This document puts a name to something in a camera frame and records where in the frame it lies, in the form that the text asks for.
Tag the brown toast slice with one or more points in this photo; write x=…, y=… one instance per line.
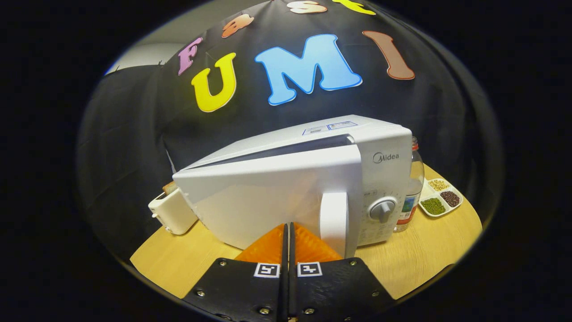
x=169, y=188

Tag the white divided dish with beans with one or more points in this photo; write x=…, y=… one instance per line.
x=440, y=199

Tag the white microwave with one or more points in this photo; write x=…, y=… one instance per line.
x=268, y=197

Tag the cream toaster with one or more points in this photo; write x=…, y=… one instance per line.
x=174, y=214

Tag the clear plastic water bottle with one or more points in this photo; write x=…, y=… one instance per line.
x=412, y=188

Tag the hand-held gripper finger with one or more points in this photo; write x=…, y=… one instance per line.
x=292, y=290
x=284, y=290

